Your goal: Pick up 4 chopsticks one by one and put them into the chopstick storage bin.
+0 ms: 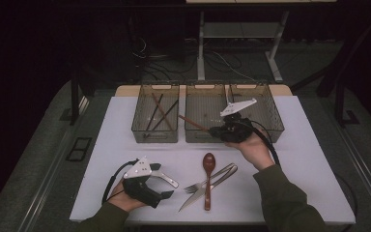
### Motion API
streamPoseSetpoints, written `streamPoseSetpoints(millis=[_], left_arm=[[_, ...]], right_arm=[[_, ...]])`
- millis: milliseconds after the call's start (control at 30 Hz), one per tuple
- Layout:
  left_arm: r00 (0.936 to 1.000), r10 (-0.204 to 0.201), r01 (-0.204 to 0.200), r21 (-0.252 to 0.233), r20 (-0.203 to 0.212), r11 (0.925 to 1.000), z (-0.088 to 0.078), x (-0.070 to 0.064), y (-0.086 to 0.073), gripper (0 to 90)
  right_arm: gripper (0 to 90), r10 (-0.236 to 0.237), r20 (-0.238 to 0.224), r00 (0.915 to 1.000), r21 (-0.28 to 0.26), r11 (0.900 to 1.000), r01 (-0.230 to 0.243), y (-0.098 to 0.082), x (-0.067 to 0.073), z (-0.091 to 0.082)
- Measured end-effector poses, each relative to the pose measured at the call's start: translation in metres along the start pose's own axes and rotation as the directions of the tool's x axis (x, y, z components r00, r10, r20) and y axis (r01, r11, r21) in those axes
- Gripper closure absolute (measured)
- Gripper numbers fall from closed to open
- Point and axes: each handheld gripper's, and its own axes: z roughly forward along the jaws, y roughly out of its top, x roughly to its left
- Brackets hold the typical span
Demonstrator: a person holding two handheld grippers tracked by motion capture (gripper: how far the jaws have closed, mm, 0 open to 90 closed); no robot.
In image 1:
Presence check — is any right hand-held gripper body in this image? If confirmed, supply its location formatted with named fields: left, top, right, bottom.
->
left=209, top=98, right=258, bottom=144

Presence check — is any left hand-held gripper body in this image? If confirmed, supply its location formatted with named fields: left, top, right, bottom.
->
left=122, top=156, right=162, bottom=209

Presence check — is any white ceramic spoon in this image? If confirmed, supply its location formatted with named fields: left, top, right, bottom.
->
left=150, top=169, right=180, bottom=189

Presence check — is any transparent grey plastic bin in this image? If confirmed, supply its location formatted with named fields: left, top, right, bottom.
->
left=184, top=81, right=232, bottom=144
left=130, top=81, right=181, bottom=144
left=228, top=81, right=286, bottom=144

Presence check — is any brown wooden spoon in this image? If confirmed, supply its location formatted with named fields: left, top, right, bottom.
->
left=202, top=152, right=216, bottom=212

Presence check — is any black chopstick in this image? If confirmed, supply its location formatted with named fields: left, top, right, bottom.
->
left=146, top=93, right=164, bottom=131
left=151, top=99, right=180, bottom=132

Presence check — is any person's left hand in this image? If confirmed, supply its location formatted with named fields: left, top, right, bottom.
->
left=107, top=179, right=148, bottom=214

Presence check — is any person's right hand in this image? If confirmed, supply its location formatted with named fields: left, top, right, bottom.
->
left=224, top=130, right=276, bottom=171

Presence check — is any metal knife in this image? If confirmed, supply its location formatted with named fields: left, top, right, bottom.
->
left=178, top=164, right=239, bottom=213

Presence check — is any metal fork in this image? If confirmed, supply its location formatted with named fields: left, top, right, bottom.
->
left=184, top=162, right=237, bottom=195

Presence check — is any black metal stand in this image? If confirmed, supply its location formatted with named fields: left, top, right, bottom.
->
left=59, top=75, right=97, bottom=127
left=289, top=9, right=371, bottom=129

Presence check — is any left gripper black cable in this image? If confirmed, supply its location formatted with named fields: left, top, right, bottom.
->
left=100, top=159, right=140, bottom=206

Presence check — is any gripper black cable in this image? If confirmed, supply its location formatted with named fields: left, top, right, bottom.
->
left=248, top=119, right=282, bottom=169
left=100, top=159, right=140, bottom=206

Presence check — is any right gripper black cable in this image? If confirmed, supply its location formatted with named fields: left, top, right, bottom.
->
left=248, top=119, right=282, bottom=169

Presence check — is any tangle of floor cables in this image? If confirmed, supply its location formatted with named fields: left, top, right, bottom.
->
left=128, top=35, right=262, bottom=84

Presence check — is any white metal desk frame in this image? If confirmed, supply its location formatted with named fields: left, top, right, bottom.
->
left=196, top=11, right=291, bottom=84

